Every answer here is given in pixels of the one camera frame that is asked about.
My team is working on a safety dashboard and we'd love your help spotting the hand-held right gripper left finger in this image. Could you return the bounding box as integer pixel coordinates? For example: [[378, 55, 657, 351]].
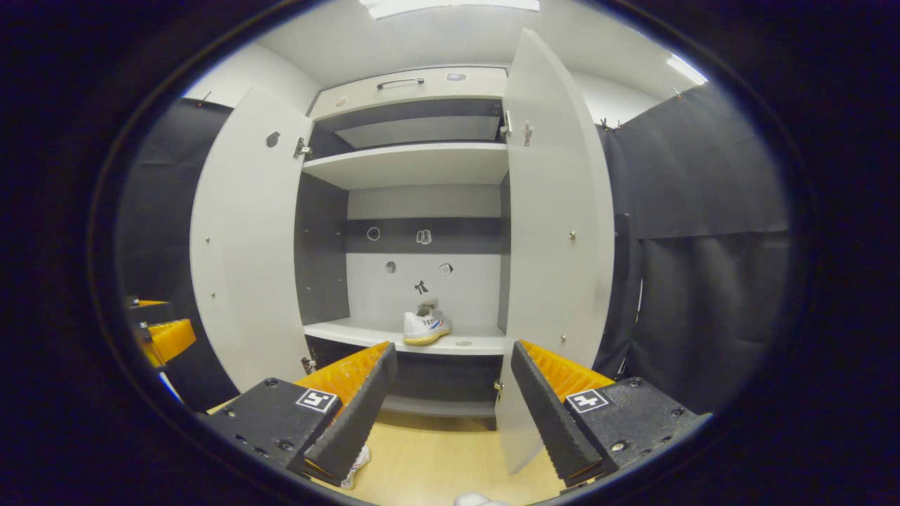
[[199, 342, 398, 486]]

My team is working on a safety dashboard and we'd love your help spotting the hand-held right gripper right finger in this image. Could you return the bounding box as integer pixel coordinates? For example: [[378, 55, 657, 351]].
[[511, 340, 711, 487]]

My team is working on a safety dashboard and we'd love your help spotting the white canvas shoe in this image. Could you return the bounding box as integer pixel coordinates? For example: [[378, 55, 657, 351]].
[[340, 444, 372, 491], [403, 297, 453, 346]]

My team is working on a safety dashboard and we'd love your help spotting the white cabinet door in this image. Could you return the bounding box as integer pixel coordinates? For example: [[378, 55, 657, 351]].
[[494, 28, 616, 475], [190, 86, 314, 394]]

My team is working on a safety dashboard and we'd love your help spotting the white grey shoe cabinet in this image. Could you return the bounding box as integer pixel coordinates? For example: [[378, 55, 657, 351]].
[[295, 65, 514, 422]]

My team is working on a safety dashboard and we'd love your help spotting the white cabinet drawer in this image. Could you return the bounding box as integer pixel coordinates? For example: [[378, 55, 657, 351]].
[[309, 66, 508, 120]]

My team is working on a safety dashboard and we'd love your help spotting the black backdrop cloth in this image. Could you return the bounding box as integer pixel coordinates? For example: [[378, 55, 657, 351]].
[[116, 98, 240, 412], [594, 83, 792, 415]]

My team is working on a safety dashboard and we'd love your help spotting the ceiling light panel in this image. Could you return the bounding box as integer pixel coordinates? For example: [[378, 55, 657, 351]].
[[359, 0, 541, 20], [667, 55, 709, 86]]

